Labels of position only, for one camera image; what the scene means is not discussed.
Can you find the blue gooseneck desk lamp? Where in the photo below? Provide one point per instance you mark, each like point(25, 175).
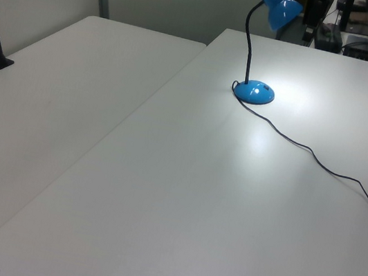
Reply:
point(252, 93)

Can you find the dark grey electronics box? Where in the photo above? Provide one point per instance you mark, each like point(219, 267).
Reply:
point(363, 47)

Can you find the black vertical pole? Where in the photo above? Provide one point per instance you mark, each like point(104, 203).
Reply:
point(346, 13)

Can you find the white side table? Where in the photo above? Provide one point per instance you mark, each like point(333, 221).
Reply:
point(52, 106)

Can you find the black green device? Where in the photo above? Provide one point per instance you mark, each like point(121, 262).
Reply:
point(329, 36)

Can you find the black rectangular box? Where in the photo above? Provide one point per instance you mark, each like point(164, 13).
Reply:
point(313, 9)

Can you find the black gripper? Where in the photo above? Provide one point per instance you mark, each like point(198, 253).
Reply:
point(309, 31)

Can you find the brown flat object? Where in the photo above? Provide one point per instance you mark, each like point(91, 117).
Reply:
point(365, 19)

